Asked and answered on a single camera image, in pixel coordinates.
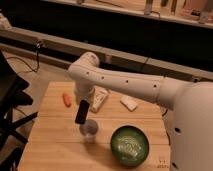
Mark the black chair frame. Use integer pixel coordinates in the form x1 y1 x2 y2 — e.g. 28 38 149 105
0 49 39 171

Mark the green ribbed bowl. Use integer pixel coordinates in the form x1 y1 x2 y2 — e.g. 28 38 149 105
110 125 149 167

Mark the small orange carrot toy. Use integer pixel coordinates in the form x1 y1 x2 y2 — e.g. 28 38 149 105
62 93 72 107

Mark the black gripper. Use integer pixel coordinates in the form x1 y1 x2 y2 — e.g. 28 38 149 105
75 100 90 124

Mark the grey ceramic cup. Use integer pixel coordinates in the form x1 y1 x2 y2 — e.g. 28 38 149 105
79 119 99 143

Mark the black hanging cable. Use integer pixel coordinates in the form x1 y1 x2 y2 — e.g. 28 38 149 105
4 40 45 75

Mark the white eraser block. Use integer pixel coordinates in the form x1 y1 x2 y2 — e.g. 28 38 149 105
120 96 138 111

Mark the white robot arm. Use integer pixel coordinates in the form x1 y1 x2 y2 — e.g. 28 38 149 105
68 52 213 171

